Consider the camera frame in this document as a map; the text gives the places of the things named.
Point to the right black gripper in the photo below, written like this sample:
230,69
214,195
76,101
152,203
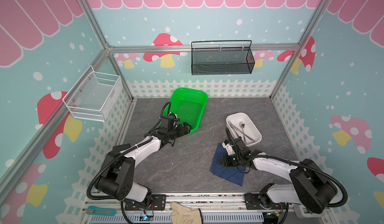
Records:
233,143

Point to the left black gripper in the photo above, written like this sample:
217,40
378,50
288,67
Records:
187,130

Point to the white plastic tub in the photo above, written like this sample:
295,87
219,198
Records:
244,123

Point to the silver fork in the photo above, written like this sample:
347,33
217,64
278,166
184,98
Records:
239,133

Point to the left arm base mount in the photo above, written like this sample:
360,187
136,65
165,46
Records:
152,202

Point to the white wire wall basket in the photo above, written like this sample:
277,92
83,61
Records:
93,96

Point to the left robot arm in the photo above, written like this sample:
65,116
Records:
115,180

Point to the teal handled tool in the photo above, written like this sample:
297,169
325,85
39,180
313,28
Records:
96,211

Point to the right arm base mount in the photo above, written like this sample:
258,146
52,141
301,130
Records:
255,201

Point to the beige work glove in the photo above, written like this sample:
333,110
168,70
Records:
183,215

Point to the black mesh wall basket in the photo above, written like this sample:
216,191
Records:
230,57

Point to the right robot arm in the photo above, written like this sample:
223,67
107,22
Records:
308,184

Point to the green plastic basket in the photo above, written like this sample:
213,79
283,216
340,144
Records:
189,106

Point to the dark blue paper napkin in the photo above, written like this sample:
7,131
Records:
234,175

